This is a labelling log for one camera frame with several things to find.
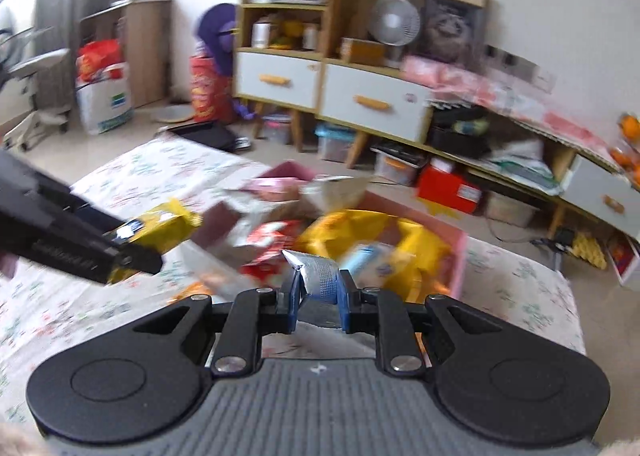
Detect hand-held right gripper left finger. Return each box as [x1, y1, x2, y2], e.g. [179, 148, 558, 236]
[130, 268, 307, 379]

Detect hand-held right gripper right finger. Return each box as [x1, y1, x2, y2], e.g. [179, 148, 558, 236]
[337, 268, 507, 375]

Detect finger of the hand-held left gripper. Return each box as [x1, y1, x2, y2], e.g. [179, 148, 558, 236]
[101, 235, 164, 278]
[69, 190, 127, 233]

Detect yellow snack packet blue print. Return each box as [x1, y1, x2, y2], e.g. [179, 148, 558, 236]
[102, 197, 204, 285]

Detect red snack packet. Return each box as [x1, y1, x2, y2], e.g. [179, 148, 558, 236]
[240, 219, 304, 283]

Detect pink cardboard box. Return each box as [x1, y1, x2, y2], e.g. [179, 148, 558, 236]
[191, 160, 469, 298]

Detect white shopping bag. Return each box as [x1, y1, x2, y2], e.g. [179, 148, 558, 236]
[75, 38, 137, 136]

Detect black flat case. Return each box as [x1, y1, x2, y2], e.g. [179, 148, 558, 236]
[169, 122, 237, 153]

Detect white chair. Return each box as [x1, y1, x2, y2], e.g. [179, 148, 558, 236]
[0, 26, 74, 149]

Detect clear storage box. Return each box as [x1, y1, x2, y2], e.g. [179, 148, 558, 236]
[374, 150, 427, 188]
[314, 122, 357, 163]

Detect red cardboard box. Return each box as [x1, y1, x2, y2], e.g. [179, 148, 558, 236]
[416, 162, 484, 215]

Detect red paper bag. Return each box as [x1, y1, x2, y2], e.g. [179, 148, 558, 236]
[189, 55, 237, 125]

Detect wooden desk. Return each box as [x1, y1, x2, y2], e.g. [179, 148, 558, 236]
[79, 0, 176, 110]

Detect black device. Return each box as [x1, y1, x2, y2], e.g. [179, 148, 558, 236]
[430, 106, 493, 159]

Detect purple plush toy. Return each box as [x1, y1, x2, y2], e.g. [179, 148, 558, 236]
[194, 3, 261, 121]

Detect stack of papers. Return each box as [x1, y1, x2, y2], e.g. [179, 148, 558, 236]
[482, 138, 561, 197]

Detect wooden shelf cabinet white drawer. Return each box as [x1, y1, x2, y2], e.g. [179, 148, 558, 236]
[234, 0, 360, 139]

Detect yellow foam pad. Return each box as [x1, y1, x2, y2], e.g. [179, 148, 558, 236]
[569, 230, 609, 270]

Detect pink cloth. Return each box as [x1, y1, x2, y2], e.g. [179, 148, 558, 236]
[402, 55, 561, 124]

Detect long low cabinet white drawers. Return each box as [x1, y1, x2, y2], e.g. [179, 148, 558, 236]
[430, 101, 640, 239]

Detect white desk fan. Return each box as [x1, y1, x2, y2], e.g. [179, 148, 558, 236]
[369, 0, 422, 68]

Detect white printed carton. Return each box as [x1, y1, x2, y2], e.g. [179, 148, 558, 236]
[606, 235, 640, 288]

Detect framed picture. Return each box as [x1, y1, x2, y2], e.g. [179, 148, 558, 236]
[414, 0, 490, 68]

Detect orange fruit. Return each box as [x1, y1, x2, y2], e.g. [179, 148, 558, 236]
[619, 113, 640, 146]
[609, 146, 640, 179]

